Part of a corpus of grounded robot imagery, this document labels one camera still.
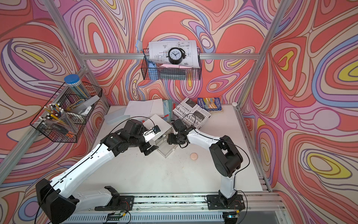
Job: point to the black round clock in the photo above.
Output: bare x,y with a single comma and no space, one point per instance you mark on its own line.
176,55

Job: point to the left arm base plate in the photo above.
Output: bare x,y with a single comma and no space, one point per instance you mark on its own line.
120,203

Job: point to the black wire wall basket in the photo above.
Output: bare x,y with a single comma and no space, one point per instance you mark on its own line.
157,71

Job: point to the black wire side basket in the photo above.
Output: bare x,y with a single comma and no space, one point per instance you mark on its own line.
79,111

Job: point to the white drawing sheet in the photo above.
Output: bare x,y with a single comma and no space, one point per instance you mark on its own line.
158,52

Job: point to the white three-drawer box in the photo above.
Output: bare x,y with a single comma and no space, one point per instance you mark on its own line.
161,139

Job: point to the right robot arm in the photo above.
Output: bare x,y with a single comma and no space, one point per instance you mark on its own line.
225,155

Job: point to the teal books stack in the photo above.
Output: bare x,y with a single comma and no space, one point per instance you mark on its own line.
167,105

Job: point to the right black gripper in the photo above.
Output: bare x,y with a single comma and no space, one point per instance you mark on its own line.
170,140

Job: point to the blue lid pencil jar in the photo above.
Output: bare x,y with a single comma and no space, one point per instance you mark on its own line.
76,85

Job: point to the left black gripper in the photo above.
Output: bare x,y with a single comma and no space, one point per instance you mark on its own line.
147,144

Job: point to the clear cup with pens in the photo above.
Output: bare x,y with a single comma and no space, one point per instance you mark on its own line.
57,119

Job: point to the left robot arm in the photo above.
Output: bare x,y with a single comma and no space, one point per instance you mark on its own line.
55,196

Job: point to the translucent plastic box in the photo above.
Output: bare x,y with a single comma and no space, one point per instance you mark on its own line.
116,116

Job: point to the white open notebook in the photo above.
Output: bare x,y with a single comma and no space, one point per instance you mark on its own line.
145,109

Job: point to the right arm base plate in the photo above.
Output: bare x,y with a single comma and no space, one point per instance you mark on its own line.
219,202

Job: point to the folded newspaper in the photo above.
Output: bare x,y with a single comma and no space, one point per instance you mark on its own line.
191,113

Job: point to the blue book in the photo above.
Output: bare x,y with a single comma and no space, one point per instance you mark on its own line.
210,104

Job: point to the pink earphone case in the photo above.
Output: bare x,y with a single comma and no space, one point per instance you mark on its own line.
193,156

